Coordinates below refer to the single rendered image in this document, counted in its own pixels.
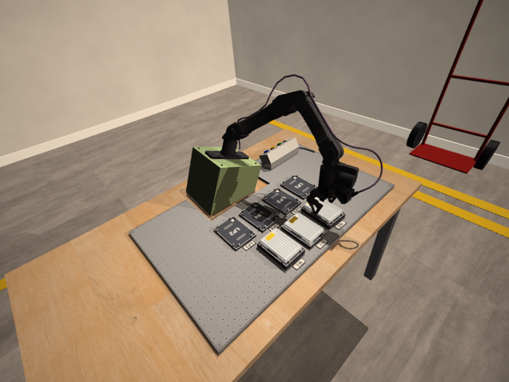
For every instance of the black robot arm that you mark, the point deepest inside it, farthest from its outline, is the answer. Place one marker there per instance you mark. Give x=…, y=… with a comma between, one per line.
x=329, y=147

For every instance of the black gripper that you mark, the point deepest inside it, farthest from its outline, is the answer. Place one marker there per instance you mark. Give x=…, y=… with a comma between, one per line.
x=316, y=193

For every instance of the white control panel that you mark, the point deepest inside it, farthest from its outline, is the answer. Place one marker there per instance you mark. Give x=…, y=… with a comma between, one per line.
x=280, y=153

